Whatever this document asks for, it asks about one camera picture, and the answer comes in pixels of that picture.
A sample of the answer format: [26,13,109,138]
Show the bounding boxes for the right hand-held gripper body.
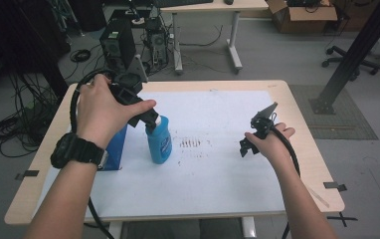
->
[250,101,279,141]

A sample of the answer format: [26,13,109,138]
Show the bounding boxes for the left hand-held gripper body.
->
[108,54,154,124]

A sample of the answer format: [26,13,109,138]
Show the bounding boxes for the blue spray bottle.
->
[144,115,173,165]

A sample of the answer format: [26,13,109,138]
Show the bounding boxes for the person's right hand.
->
[244,121,296,168]

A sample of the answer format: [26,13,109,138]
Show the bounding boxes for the person's left hand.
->
[76,73,158,151]

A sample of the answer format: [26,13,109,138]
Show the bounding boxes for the blue box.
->
[99,123,129,172]

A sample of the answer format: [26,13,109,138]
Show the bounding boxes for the black computer tower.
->
[98,17,137,74]

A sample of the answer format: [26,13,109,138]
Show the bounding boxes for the white table mat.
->
[33,90,287,221]

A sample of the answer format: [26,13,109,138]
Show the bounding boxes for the black wristwatch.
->
[49,131,109,170]

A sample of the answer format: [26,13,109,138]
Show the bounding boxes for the white table leg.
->
[240,216,258,239]
[107,220,124,239]

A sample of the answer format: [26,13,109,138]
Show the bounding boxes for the grey floor mat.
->
[288,84,379,141]

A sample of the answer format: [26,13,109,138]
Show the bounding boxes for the black tape strip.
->
[322,181,348,193]
[14,169,41,182]

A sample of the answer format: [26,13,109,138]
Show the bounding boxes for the person's dark trousers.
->
[120,217,245,239]

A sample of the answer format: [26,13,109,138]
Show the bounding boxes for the black office chair base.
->
[321,45,380,82]

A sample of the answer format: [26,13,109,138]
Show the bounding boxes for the black keyboard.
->
[157,0,215,9]

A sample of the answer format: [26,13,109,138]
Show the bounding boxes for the open cardboard box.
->
[265,0,339,35]

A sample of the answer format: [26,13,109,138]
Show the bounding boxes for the black tape cross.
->
[326,211,359,229]

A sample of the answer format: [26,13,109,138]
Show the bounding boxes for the white-legged wooden desk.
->
[158,0,270,76]

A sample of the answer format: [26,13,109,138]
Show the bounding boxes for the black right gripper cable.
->
[270,124,302,239]

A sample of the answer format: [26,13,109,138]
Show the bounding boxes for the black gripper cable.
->
[69,67,116,239]
[270,124,302,239]

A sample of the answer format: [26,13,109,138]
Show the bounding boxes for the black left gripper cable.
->
[69,67,116,239]

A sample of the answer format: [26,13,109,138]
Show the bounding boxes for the coiled black cable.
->
[69,48,93,64]

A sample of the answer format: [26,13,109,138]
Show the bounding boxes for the bundle of black cables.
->
[0,72,62,158]

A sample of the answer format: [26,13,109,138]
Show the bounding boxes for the black metal post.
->
[307,0,380,117]

